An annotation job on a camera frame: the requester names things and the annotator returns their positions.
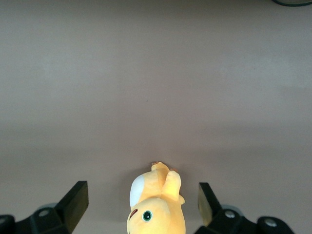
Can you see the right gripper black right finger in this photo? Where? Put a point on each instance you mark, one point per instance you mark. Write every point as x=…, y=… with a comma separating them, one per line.
x=219, y=219

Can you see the yellow plush toy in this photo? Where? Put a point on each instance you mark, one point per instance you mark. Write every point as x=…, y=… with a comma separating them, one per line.
x=158, y=219

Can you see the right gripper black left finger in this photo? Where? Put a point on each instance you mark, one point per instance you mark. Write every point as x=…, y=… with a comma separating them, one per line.
x=68, y=207

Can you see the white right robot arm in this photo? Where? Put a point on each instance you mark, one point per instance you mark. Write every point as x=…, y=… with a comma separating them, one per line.
x=292, y=3

